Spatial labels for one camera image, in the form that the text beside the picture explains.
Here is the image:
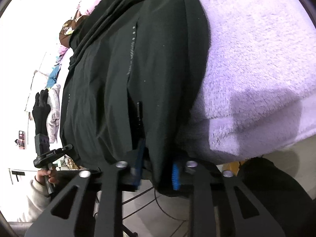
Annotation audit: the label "grey knit sweater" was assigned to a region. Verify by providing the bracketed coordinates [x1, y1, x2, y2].
[47, 84, 60, 143]

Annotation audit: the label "black folded clothes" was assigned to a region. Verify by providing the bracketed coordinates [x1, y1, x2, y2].
[32, 89, 51, 136]

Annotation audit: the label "red wall socket items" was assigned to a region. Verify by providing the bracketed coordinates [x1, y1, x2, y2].
[14, 131, 25, 149]

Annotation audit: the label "black jacket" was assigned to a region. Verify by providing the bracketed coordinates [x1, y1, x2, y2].
[60, 0, 209, 196]

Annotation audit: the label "purple bed sheet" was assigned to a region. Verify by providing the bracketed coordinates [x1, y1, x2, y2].
[183, 0, 315, 164]

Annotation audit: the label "floral rolled quilt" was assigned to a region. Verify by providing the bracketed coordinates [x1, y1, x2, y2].
[52, 0, 124, 65]

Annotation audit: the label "blue cushion orange patches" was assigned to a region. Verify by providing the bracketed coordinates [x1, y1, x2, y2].
[46, 64, 60, 89]

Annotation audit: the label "brown printed garment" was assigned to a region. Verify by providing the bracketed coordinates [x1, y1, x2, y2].
[59, 15, 88, 48]

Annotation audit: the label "person left hand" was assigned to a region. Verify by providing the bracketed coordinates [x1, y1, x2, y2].
[35, 165, 59, 186]

